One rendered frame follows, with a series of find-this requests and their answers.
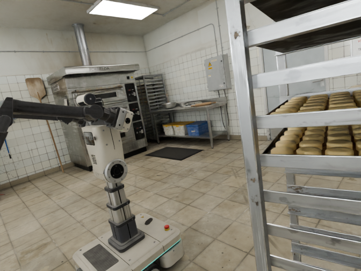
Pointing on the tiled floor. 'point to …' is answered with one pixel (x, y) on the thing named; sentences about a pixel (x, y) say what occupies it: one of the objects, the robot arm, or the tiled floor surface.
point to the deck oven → (80, 87)
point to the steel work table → (196, 110)
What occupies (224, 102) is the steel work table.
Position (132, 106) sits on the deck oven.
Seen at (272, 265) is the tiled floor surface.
